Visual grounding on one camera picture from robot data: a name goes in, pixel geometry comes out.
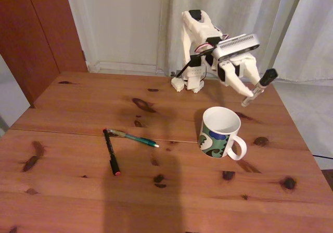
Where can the green transparent pen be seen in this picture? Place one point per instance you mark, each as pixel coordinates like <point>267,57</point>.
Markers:
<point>135,138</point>

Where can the brown wooden cabinet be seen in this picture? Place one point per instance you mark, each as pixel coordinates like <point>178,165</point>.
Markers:
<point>31,35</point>

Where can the white mug green blue pattern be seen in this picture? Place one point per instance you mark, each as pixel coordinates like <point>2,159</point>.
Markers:
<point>221,129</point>

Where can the silver camera box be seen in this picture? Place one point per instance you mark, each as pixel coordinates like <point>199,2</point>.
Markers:
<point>236,45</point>

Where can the black pen red end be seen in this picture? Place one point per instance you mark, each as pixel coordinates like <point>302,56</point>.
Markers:
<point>112,155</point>

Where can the white controller board case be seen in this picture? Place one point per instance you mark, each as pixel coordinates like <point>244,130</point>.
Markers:
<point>178,84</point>

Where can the white marker black cap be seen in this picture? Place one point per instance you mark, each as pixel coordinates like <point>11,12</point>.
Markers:
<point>269,77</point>

